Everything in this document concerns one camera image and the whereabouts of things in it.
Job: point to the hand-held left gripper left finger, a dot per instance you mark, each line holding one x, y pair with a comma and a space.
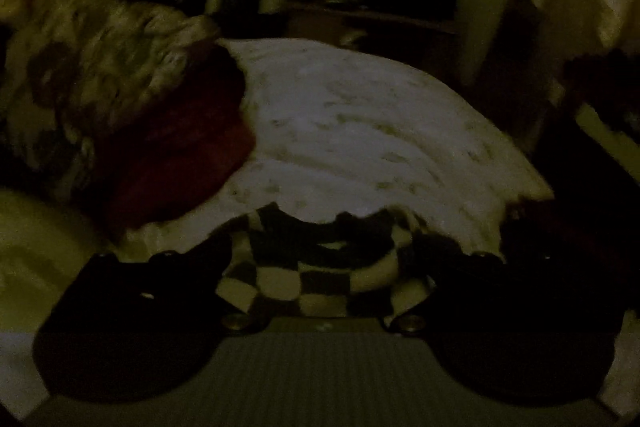
170, 277

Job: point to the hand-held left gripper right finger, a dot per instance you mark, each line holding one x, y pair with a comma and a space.
475, 279

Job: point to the black and white checkered cloth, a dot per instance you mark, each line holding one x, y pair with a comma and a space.
320, 277

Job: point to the dark red cloth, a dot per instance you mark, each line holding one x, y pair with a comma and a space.
185, 142

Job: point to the pale pillow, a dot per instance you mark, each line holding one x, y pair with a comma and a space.
35, 252

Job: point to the white printed bed sheet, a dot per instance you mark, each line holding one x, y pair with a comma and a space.
360, 127

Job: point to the patterned brown and cream blanket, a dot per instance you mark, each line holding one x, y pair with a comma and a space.
95, 67

